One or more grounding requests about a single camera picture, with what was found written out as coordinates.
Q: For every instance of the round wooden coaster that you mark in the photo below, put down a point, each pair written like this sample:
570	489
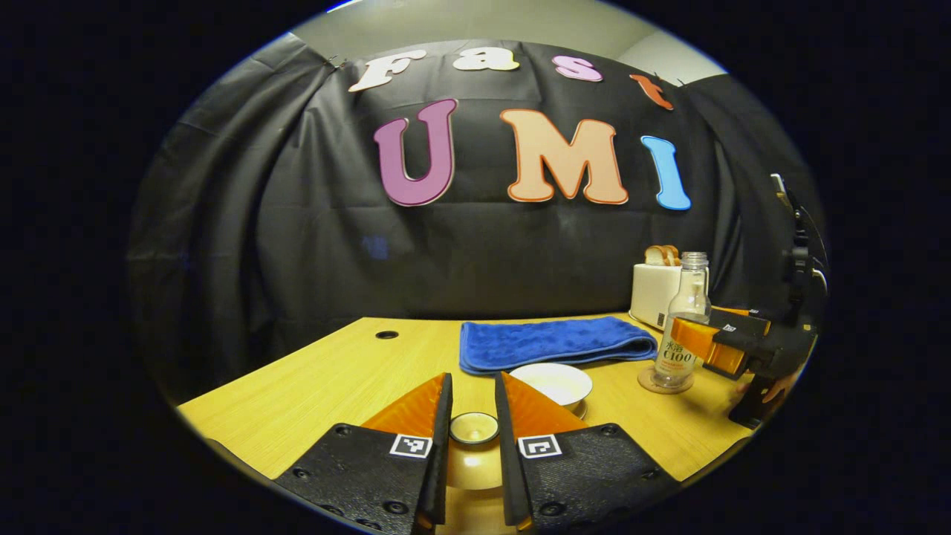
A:
646	383

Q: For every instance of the white toaster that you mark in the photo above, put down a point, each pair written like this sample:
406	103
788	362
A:
650	293

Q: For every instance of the black backdrop cloth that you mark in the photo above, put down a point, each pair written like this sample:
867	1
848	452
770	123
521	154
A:
297	223

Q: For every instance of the clear glass water bottle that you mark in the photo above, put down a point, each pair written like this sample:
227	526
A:
687	305

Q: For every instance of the toast slice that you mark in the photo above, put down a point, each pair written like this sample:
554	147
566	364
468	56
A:
673	255
655	256

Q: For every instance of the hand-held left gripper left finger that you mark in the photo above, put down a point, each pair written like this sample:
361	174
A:
440	461

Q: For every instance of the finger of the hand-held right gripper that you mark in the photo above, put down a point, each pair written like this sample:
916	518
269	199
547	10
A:
750	327
732	308

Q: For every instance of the blue towel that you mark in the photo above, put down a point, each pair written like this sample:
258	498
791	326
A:
550	342

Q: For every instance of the yellow teacup lid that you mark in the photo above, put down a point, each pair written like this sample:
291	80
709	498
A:
474	464

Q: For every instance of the yellow teacup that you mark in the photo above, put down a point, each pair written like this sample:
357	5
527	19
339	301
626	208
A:
553	383

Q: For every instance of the yellow saucer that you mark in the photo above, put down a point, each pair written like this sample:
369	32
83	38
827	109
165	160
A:
581	410

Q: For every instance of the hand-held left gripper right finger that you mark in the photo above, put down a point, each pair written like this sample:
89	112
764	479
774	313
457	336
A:
507	461

